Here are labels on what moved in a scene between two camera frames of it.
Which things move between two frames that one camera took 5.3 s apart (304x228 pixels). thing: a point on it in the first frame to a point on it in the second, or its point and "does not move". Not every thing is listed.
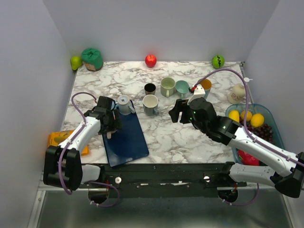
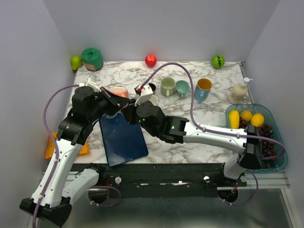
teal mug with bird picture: [182, 87] does not move
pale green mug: [167, 87] does not move
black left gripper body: [113, 124] to [106, 103]
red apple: [150, 60] does not move
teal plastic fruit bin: [261, 122] does not move
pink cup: [109, 135] to [120, 91]
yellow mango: [234, 115] does not move
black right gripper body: [185, 118] to [133, 117]
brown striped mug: [149, 89] does not move
